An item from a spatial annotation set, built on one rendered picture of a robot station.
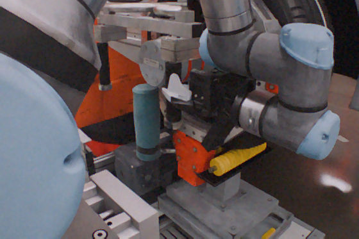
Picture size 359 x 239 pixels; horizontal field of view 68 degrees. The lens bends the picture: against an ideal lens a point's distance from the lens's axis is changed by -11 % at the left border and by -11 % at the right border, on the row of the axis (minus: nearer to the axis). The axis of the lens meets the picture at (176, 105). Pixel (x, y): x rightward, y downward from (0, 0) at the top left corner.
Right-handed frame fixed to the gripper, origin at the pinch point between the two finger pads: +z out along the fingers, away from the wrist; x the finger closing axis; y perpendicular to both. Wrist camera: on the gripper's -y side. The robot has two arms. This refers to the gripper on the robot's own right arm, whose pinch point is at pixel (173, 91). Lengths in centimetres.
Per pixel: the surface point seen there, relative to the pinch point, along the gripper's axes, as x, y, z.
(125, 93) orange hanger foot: -22, -21, 57
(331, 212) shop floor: -92, -83, -21
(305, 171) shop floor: -118, -83, 9
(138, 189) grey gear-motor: -13, -56, 37
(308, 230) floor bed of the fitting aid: -63, -75, -19
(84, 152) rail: -4, -49, 69
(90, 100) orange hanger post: -6, -20, 57
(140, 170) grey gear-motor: -14, -46, 37
